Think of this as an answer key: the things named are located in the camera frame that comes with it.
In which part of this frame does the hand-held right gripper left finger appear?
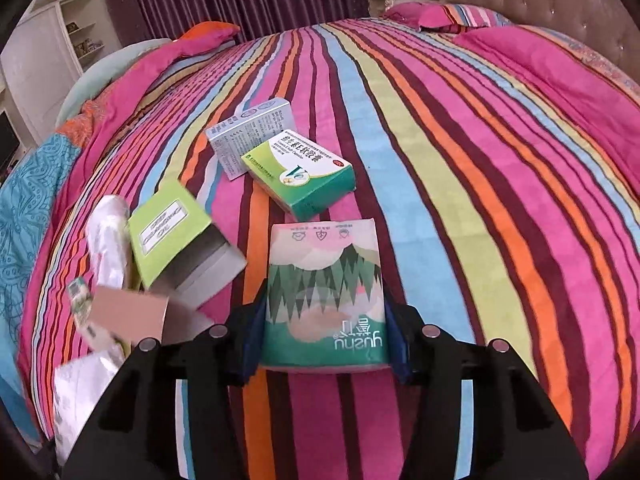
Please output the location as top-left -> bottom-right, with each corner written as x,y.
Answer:
60,278 -> 271,480

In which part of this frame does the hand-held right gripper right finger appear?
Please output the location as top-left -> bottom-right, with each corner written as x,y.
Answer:
382,303 -> 591,480

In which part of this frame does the green forest print tissue pack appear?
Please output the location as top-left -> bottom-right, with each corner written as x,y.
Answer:
260,219 -> 391,374

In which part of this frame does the brown cardboard box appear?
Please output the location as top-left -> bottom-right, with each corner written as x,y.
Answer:
90,285 -> 216,352

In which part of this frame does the lime green open carton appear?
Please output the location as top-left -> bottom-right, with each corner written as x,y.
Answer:
127,180 -> 248,311

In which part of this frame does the green and white medicine box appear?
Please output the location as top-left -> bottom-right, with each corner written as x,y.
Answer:
241,130 -> 357,222

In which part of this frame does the white plastic wrapper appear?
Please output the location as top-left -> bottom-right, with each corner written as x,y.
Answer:
85,195 -> 134,291

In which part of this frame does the small green white packet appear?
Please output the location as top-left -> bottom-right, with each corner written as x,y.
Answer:
67,280 -> 126,357

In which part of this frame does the silver grey medicine box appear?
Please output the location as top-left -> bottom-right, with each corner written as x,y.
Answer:
205,97 -> 296,181

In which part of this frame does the teal and pink quilt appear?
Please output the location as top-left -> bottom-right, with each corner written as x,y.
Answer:
0,40 -> 201,441

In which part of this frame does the light green pillow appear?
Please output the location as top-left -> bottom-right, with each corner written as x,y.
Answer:
55,39 -> 173,126

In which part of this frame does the orange pillow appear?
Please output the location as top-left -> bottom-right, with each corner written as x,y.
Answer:
170,22 -> 241,58

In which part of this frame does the black television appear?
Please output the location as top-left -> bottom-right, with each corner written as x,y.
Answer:
0,110 -> 21,171

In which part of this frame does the pink striped pillow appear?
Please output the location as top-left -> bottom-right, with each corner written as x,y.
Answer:
382,1 -> 516,32

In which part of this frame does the white nightstand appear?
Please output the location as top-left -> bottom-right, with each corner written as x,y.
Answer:
367,0 -> 441,19

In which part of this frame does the white wall cabinet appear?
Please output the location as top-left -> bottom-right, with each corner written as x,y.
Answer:
0,0 -> 131,147

